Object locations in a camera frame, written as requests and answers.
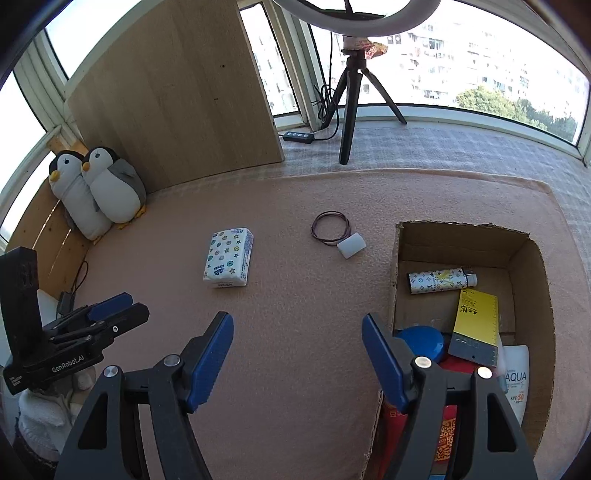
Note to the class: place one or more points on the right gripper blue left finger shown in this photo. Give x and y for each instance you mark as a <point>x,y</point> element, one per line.
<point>203,358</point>

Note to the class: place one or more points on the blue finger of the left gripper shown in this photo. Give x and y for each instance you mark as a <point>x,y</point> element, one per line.
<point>114,305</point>

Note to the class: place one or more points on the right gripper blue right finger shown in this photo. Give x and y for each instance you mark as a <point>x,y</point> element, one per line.
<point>392,360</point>

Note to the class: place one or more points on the patterned white tissue pack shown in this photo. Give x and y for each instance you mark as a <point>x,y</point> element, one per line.
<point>228,258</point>

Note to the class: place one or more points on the small white plastic box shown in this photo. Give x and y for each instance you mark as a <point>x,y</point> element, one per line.
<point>352,245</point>

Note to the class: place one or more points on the white gloved left hand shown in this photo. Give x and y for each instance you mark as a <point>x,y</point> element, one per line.
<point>47,416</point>

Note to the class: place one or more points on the blue round lid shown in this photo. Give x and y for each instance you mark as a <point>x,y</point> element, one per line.
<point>424,341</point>

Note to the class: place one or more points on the yellow grey booklet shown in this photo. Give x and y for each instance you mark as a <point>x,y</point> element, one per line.
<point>475,334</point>

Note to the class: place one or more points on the right penguin plush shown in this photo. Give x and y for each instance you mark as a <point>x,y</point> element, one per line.
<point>115,185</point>

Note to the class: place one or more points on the penguin plush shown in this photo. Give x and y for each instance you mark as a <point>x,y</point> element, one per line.
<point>68,186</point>
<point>115,185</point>

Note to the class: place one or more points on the white aqua sunscreen tube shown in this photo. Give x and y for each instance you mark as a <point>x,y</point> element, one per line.
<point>515,369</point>

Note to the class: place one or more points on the left penguin plush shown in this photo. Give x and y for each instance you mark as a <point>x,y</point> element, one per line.
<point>68,186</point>

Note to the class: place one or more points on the brown cardboard box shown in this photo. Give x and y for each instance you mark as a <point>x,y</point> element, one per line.
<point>488,440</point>

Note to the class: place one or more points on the light wooden board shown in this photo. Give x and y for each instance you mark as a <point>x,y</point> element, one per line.
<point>174,89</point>

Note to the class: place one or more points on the black tripod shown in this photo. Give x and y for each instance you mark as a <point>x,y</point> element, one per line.
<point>350,83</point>

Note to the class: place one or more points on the black inline cable controller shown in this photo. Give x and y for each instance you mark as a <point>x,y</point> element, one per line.
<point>298,137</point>

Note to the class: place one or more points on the white ring light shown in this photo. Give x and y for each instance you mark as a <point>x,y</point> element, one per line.
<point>361,24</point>

